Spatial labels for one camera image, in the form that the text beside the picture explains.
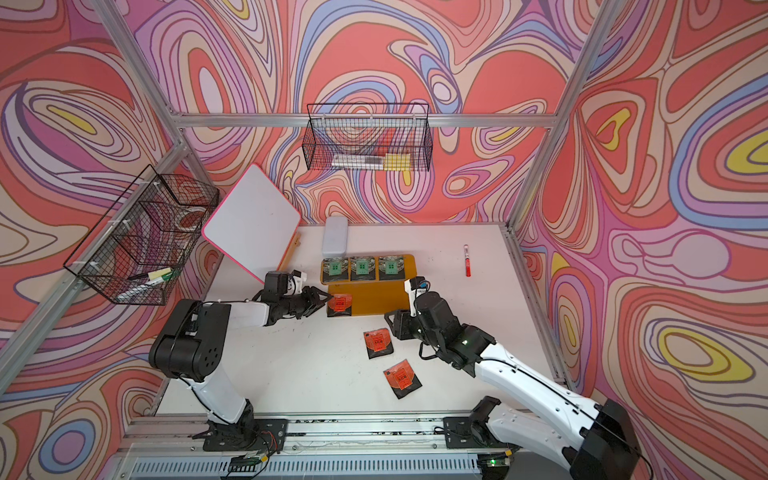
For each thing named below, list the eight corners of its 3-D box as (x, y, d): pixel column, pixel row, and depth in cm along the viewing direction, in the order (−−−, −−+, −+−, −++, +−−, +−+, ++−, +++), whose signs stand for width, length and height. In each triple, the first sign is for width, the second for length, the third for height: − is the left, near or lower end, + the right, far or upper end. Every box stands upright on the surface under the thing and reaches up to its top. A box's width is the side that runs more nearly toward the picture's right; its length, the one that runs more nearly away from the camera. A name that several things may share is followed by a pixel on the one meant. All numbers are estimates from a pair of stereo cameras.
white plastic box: (320, 256, 113) (319, 252, 111) (327, 221, 125) (326, 216, 123) (345, 256, 113) (345, 252, 111) (349, 221, 125) (349, 216, 123)
